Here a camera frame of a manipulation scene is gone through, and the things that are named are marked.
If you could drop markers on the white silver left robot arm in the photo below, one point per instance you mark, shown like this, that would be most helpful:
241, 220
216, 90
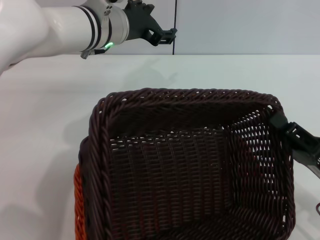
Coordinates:
45, 30

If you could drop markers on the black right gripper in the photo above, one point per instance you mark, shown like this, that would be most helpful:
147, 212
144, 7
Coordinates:
311, 155

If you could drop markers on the dark brown woven basket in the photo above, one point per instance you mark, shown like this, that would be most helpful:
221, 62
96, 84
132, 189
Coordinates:
175, 180

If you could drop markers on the orange woven basket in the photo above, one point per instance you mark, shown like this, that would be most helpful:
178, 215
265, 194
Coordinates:
79, 200

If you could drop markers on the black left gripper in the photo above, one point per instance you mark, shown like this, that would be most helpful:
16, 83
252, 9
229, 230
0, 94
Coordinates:
140, 22

